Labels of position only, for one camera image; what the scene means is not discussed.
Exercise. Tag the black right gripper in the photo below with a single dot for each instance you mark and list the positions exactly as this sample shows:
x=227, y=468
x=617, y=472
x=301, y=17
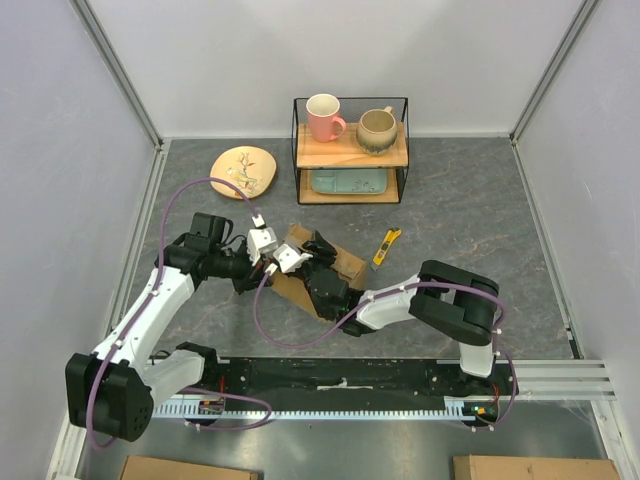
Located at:
x=327, y=251

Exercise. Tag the pink ceramic mug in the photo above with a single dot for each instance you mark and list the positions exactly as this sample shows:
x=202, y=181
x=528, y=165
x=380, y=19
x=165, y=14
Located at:
x=324, y=119

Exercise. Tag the cardboard box bottom right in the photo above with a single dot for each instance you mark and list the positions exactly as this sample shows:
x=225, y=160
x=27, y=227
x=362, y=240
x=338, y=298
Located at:
x=477, y=467

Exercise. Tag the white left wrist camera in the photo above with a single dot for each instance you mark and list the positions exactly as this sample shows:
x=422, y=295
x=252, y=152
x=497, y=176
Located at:
x=260, y=242

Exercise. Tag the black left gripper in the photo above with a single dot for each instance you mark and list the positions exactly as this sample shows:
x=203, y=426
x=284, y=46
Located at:
x=252, y=279

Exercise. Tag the grey slotted cable duct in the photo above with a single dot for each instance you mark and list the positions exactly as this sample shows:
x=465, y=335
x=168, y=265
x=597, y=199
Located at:
x=195, y=408

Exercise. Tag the black wire wooden shelf rack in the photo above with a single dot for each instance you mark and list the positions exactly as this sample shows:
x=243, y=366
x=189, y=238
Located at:
x=345, y=153

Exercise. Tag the cardboard box bottom left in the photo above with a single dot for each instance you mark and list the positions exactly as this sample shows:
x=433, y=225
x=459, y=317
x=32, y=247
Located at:
x=141, y=467

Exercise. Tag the beige plate with bird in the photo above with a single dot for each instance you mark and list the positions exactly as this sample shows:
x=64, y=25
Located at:
x=250, y=169

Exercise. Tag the beige stoneware mug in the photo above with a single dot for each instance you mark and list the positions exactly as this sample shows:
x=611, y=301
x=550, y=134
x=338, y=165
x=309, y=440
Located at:
x=377, y=131

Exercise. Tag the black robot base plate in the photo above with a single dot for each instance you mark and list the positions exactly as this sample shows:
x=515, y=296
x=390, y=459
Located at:
x=353, y=382

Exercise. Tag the brown cardboard express box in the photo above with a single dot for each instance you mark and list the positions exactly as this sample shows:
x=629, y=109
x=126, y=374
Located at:
x=348, y=267

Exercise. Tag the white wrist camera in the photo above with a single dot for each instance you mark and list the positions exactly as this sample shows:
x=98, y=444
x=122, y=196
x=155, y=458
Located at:
x=260, y=242
x=286, y=259

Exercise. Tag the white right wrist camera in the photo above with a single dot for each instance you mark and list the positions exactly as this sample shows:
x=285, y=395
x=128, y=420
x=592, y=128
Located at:
x=286, y=259

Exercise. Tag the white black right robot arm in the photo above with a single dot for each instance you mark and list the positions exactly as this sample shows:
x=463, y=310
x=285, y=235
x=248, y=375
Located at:
x=457, y=303

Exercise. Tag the teal rectangular ceramic tray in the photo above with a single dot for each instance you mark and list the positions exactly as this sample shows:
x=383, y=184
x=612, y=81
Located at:
x=349, y=181

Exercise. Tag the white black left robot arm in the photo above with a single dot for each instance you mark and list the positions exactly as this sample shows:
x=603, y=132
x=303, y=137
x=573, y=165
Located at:
x=113, y=389

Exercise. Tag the yellow utility knife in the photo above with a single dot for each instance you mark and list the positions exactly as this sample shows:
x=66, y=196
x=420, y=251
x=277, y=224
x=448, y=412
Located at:
x=390, y=237

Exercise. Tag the aluminium frame rail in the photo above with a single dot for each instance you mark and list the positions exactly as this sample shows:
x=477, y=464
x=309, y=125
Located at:
x=99, y=37

